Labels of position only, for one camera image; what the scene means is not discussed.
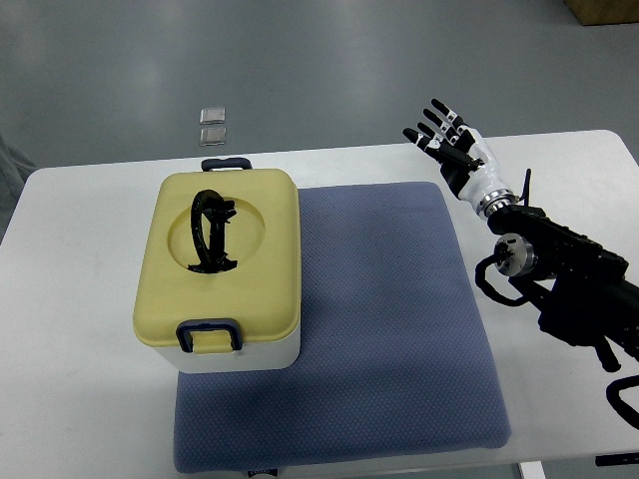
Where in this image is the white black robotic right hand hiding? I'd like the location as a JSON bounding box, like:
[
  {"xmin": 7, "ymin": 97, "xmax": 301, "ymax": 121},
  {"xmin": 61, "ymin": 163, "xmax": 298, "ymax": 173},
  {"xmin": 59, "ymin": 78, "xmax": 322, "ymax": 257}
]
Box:
[{"xmin": 402, "ymin": 99, "xmax": 518, "ymax": 220}]

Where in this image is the yellow storage box lid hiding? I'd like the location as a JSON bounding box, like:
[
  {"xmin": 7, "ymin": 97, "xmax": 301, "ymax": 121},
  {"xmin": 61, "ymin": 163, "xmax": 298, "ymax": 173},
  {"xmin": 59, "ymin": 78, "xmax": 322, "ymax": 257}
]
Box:
[{"xmin": 133, "ymin": 169, "xmax": 302, "ymax": 347}]

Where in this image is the black lid handle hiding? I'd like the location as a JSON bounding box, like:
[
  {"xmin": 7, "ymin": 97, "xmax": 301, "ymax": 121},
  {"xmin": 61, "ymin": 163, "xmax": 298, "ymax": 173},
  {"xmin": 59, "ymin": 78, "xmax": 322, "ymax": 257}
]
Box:
[{"xmin": 188, "ymin": 190, "xmax": 238, "ymax": 274}]

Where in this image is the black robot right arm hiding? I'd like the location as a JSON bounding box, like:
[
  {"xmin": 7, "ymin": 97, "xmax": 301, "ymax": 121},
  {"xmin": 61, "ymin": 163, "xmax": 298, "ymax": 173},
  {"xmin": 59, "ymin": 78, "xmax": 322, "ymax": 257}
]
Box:
[{"xmin": 475, "ymin": 193, "xmax": 638, "ymax": 372}]

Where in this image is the brown cardboard box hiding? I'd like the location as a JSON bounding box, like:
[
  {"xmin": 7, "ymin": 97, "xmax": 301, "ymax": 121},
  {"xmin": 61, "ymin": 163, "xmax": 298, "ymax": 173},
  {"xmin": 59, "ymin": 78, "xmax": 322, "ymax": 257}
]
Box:
[{"xmin": 564, "ymin": 0, "xmax": 638, "ymax": 26}]

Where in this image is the navy rear box latch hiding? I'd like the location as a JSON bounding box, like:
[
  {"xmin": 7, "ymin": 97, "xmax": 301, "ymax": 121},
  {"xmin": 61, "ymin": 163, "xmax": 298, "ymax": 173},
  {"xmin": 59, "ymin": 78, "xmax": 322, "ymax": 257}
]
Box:
[{"xmin": 201, "ymin": 157, "xmax": 253, "ymax": 172}]

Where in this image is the navy box latch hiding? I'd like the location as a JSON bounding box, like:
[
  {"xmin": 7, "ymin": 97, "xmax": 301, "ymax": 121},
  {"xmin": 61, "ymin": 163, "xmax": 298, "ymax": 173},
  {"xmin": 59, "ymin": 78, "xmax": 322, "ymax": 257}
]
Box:
[
  {"xmin": 201, "ymin": 157, "xmax": 253, "ymax": 172},
  {"xmin": 176, "ymin": 317, "xmax": 244, "ymax": 353}
]

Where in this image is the white storage box base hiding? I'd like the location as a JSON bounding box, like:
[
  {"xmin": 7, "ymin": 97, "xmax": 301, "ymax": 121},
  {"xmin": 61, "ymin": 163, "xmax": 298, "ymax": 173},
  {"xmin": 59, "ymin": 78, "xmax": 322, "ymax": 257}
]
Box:
[{"xmin": 150, "ymin": 315, "xmax": 301, "ymax": 373}]

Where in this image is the navy front box latch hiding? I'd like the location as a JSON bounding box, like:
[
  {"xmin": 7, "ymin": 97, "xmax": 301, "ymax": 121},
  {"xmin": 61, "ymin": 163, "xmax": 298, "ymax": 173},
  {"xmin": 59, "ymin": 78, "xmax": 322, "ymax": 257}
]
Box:
[{"xmin": 176, "ymin": 317, "xmax": 244, "ymax": 353}]

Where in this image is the blue grey fabric mat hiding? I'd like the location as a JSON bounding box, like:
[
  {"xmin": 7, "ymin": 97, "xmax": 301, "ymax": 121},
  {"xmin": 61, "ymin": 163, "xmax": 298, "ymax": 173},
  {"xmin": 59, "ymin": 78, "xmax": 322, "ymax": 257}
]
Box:
[{"xmin": 174, "ymin": 182, "xmax": 511, "ymax": 473}]

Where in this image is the lower silver floor plate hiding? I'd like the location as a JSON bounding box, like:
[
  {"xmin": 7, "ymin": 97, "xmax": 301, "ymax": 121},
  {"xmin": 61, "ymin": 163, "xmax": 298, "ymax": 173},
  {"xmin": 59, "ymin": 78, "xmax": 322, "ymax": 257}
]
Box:
[{"xmin": 199, "ymin": 127, "xmax": 227, "ymax": 147}]

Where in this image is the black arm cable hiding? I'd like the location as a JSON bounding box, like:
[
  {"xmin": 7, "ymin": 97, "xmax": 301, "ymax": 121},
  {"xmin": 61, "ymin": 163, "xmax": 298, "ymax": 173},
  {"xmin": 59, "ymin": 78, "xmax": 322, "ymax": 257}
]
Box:
[{"xmin": 473, "ymin": 253, "xmax": 531, "ymax": 306}]

